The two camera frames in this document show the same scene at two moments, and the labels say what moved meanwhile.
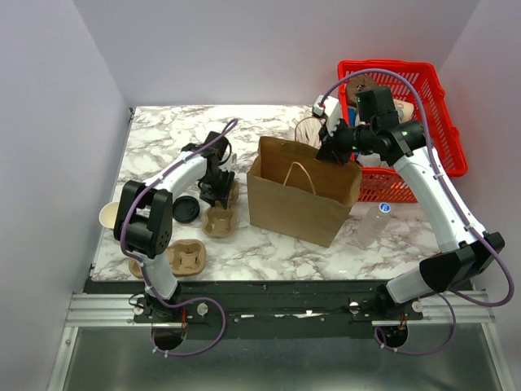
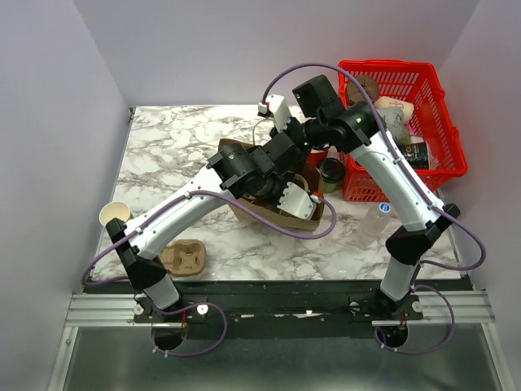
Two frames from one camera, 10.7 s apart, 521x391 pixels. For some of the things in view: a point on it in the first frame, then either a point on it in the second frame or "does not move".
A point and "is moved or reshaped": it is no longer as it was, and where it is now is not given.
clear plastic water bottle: x=373 y=224 does not move
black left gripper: x=221 y=195 → x=283 y=181
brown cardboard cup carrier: x=186 y=258 does not move
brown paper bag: x=295 y=192 is moved or reshaped
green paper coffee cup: x=108 y=214 does not move
